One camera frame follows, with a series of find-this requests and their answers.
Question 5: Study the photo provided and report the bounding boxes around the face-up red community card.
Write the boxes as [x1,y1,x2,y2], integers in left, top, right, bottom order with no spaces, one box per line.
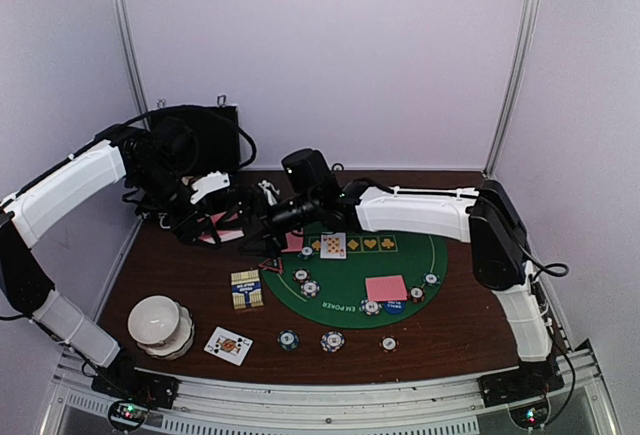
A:
[320,232,347,260]

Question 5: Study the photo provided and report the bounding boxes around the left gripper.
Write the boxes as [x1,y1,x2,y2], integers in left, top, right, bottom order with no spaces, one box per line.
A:
[130,160,222,249]

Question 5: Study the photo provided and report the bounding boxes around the black poker case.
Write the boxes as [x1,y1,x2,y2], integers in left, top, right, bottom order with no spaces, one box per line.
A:
[148,105,241,176]

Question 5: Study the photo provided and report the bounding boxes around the round green poker mat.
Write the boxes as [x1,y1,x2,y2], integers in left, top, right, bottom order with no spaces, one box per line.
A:
[261,223,448,329]

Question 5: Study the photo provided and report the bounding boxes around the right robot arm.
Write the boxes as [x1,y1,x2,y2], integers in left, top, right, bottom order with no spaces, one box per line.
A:
[230,178,569,397]

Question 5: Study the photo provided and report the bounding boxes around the red card being dealt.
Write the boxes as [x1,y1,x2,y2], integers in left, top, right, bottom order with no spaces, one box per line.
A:
[281,233,304,253]

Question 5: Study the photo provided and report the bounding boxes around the triangular all-in button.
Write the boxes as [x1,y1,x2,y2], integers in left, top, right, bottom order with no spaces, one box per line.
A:
[258,257,283,275]

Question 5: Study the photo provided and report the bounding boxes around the blue white chips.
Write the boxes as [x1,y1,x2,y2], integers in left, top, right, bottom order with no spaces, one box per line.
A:
[360,299,381,316]
[300,280,321,298]

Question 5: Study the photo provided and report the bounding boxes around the green chips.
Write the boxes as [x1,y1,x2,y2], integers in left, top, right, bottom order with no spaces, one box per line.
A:
[423,273,441,287]
[298,246,314,260]

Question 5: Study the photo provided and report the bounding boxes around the red cards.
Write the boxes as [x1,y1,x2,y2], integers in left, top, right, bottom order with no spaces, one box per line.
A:
[365,275,407,302]

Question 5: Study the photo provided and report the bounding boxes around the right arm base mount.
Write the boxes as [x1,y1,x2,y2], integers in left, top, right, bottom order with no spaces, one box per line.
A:
[478,368,565,407]

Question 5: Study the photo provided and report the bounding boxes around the white ceramic bowl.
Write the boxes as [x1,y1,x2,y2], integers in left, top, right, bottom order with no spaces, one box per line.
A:
[127,295,180,346]

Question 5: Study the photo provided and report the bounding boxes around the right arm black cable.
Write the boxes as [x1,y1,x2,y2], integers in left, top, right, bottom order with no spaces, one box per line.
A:
[524,249,571,281]

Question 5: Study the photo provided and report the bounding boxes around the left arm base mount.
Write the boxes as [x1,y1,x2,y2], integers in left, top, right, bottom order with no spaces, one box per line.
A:
[91,370,180,409]

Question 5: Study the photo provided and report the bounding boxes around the blue white poker chip stack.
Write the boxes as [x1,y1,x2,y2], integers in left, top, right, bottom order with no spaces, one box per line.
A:
[320,331,346,353]

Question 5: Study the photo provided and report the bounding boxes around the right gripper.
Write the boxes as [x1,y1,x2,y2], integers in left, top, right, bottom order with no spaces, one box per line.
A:
[217,189,320,257]

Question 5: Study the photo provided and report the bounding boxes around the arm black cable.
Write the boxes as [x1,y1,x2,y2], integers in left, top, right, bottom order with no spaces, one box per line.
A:
[234,124,259,171]
[524,249,571,281]

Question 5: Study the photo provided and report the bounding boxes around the green poker chip stack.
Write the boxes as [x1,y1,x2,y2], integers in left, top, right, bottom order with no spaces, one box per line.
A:
[277,330,300,351]

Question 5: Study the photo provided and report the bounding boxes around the blue small blind button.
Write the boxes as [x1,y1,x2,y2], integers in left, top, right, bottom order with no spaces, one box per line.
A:
[382,301,406,315]

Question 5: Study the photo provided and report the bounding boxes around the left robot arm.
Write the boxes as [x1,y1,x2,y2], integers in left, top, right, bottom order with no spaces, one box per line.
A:
[1,118,230,399]

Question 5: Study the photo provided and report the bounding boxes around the face-up jack card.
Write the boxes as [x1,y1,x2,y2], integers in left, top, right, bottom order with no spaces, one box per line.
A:
[204,327,253,366]

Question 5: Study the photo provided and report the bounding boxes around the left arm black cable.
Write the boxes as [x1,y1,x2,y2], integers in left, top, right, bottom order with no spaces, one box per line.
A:
[234,124,259,171]

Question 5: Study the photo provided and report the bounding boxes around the white scalloped plate stack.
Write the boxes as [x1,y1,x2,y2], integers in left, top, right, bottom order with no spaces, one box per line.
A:
[136,305,195,360]

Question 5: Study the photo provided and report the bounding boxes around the orange black poker chip stack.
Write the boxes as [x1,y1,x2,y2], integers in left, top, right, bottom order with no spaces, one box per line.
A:
[379,335,399,353]

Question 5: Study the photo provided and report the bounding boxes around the orange chips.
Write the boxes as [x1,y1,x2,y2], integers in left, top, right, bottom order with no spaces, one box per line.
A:
[292,268,311,284]
[408,286,426,304]

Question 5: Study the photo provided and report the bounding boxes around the blue gold card box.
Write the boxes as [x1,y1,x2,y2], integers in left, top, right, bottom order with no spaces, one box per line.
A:
[230,269,264,310]

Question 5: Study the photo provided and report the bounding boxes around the red backed card deck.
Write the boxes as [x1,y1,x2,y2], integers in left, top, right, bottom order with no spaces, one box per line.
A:
[198,213,245,245]

